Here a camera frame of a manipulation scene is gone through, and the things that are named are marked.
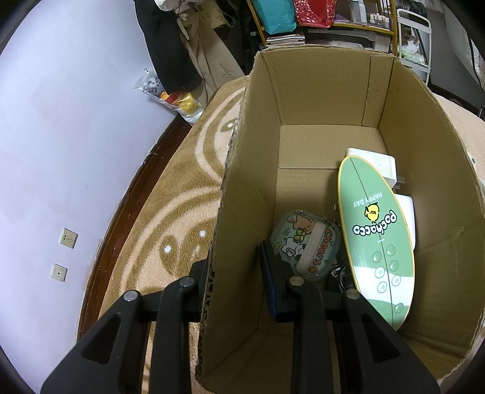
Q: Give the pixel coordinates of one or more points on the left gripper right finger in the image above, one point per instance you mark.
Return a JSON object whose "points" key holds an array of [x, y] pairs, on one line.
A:
{"points": [[340, 342]]}

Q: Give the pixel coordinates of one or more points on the plastic bag of toys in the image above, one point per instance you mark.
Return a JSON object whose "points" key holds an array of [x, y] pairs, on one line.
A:
{"points": [[181, 102]]}

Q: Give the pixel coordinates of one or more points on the stack of books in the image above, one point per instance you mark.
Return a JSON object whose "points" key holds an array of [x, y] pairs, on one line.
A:
{"points": [[285, 40], [349, 38]]}

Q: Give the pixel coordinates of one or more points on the key bunch with rings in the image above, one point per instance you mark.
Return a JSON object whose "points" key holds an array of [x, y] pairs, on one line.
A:
{"points": [[340, 277]]}

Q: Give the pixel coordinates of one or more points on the red gift bag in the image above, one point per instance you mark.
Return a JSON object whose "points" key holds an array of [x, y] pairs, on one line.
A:
{"points": [[315, 13]]}

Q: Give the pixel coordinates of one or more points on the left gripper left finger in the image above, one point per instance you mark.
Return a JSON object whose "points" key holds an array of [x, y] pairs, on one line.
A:
{"points": [[110, 357]]}

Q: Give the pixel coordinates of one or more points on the white square adapter box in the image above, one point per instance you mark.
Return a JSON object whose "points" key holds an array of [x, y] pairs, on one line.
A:
{"points": [[383, 163]]}

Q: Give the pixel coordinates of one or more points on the beige trench coat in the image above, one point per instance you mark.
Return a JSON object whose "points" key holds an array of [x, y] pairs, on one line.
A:
{"points": [[211, 57]]}

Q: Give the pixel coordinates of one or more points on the upper wall socket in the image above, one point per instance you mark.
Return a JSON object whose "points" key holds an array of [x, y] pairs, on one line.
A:
{"points": [[68, 238]]}

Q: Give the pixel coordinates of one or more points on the beige patterned carpet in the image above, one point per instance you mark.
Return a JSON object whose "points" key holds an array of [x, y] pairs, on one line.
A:
{"points": [[177, 221]]}

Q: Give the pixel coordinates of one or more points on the wall socket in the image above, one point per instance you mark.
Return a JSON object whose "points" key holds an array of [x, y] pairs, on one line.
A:
{"points": [[68, 238], [59, 272]]}

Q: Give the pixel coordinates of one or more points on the right stack of books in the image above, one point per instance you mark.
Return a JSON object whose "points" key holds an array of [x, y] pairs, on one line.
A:
{"points": [[349, 38]]}

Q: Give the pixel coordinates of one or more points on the black hanging coat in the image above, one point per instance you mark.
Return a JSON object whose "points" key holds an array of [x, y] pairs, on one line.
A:
{"points": [[168, 54]]}

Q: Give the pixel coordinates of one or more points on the left stack of books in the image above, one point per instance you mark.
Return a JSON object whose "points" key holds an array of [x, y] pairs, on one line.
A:
{"points": [[285, 40]]}

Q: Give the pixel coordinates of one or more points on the white power charger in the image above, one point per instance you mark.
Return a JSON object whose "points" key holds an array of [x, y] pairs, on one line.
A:
{"points": [[408, 215]]}

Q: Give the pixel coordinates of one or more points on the white rolling cart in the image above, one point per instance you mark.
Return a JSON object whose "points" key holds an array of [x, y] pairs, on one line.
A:
{"points": [[414, 48]]}

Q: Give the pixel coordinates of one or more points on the green cartoon pouch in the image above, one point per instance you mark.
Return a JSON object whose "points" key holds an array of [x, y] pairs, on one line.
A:
{"points": [[308, 242]]}

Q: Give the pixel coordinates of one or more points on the cardboard box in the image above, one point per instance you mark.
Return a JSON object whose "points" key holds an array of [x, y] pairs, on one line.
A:
{"points": [[303, 107]]}

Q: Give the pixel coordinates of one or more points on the yellow green toy skateboard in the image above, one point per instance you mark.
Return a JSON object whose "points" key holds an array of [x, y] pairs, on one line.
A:
{"points": [[377, 240]]}

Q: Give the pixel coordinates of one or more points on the wooden shelf unit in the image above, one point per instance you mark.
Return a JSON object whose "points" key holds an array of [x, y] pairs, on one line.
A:
{"points": [[352, 24]]}

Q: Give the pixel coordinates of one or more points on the teal gift bag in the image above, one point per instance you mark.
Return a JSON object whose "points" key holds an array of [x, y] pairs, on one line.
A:
{"points": [[277, 16]]}

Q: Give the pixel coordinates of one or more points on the lower wall socket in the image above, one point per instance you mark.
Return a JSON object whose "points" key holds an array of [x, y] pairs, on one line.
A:
{"points": [[59, 272]]}

